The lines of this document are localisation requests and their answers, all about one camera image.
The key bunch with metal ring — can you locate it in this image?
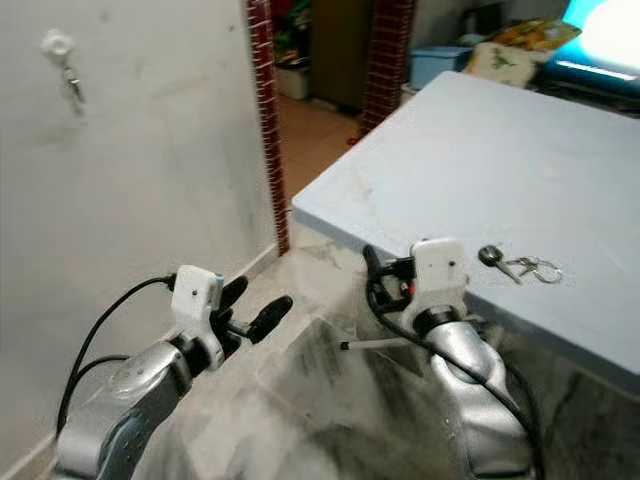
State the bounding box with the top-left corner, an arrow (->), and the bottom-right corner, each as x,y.
477,244 -> 565,287

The light blue table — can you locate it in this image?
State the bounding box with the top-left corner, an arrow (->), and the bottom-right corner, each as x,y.
291,70 -> 640,393

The narrow red brick pillar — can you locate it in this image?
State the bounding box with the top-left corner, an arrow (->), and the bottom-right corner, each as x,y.
244,0 -> 292,257

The wide red brick pillar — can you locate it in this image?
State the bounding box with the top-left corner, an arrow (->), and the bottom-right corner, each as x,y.
358,0 -> 418,137

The blue storage box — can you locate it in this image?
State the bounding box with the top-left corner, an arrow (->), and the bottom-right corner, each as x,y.
408,44 -> 477,93

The brown wooden door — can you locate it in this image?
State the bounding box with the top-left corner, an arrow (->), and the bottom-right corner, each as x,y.
310,0 -> 373,113

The dinosaur print cushion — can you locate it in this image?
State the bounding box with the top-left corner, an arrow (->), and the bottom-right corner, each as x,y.
463,40 -> 551,88

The yellow patterned cloth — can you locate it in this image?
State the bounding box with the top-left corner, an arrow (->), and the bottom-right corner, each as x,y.
490,18 -> 583,53

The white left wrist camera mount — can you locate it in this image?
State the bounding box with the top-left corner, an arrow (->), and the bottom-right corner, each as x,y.
170,264 -> 224,347

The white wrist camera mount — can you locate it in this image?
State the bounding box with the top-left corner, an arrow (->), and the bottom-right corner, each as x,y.
170,264 -> 224,347
410,237 -> 470,317

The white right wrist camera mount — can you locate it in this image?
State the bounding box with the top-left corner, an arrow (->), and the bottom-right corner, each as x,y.
410,237 -> 470,317

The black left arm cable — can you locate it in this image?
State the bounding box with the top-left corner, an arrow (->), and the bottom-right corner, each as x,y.
56,276 -> 177,441

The white wall hook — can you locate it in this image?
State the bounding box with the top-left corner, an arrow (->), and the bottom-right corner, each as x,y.
41,29 -> 77,67

